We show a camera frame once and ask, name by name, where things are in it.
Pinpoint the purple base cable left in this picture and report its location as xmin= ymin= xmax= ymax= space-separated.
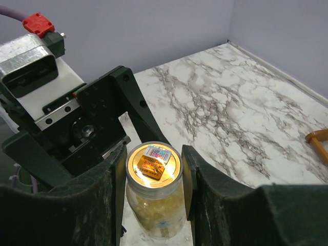
xmin=9 ymin=163 xmax=39 ymax=193

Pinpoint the clear pill bottle gold lid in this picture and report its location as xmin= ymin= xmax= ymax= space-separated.
xmin=125 ymin=179 xmax=187 ymax=241

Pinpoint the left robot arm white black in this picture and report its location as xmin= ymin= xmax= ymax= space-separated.
xmin=1 ymin=66 xmax=167 ymax=189

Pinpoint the wooden three-tier shelf rack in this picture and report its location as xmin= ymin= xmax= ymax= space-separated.
xmin=305 ymin=129 xmax=328 ymax=166

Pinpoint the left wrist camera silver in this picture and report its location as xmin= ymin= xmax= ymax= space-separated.
xmin=1 ymin=6 xmax=65 ymax=101

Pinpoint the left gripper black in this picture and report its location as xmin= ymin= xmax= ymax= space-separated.
xmin=1 ymin=66 xmax=170 ymax=190

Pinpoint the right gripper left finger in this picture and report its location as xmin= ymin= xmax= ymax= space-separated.
xmin=1 ymin=145 xmax=127 ymax=245

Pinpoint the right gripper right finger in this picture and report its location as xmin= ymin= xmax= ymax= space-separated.
xmin=181 ymin=145 xmax=327 ymax=245

